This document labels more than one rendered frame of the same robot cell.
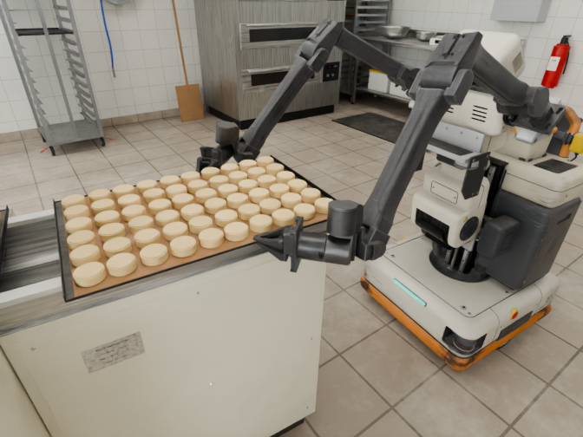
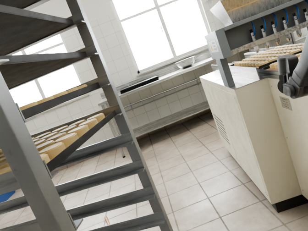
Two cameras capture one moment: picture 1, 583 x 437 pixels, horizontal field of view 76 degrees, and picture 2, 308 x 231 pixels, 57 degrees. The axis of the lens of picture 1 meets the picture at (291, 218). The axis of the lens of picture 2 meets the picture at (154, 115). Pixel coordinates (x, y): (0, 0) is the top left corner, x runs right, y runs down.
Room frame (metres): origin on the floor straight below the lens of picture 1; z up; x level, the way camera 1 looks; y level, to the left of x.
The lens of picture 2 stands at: (0.76, -1.15, 1.14)
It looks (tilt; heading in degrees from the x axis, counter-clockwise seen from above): 10 degrees down; 125
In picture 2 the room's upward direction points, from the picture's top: 21 degrees counter-clockwise
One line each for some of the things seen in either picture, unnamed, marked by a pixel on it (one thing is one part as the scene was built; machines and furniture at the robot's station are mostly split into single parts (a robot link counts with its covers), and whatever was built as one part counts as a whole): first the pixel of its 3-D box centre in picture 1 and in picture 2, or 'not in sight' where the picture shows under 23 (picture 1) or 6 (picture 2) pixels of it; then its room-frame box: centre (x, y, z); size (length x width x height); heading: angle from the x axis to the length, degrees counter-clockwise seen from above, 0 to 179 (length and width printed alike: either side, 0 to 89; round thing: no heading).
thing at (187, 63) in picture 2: not in sight; (186, 63); (-1.11, 2.91, 0.94); 0.33 x 0.33 x 0.12
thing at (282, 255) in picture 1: (274, 237); not in sight; (0.65, 0.03, 0.91); 0.09 x 0.07 x 0.07; 77
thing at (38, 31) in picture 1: (40, 31); not in sight; (3.69, 2.26, 1.05); 0.60 x 0.40 x 0.01; 39
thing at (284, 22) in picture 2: not in sight; (286, 24); (0.59, 0.64, 1.07); 0.06 x 0.03 x 0.18; 120
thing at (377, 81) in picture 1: (388, 80); not in sight; (5.49, -1.33, 0.36); 0.46 x 0.38 x 0.26; 124
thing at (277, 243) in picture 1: (275, 245); not in sight; (0.65, 0.03, 0.89); 0.09 x 0.07 x 0.07; 77
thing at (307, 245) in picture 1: (308, 245); not in sight; (0.63, -0.04, 0.90); 0.07 x 0.07 x 0.10; 77
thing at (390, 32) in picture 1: (394, 32); not in sight; (5.48, -1.31, 0.95); 0.39 x 0.39 x 0.14
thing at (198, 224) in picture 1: (200, 225); not in sight; (0.69, 0.20, 0.91); 0.05 x 0.05 x 0.02
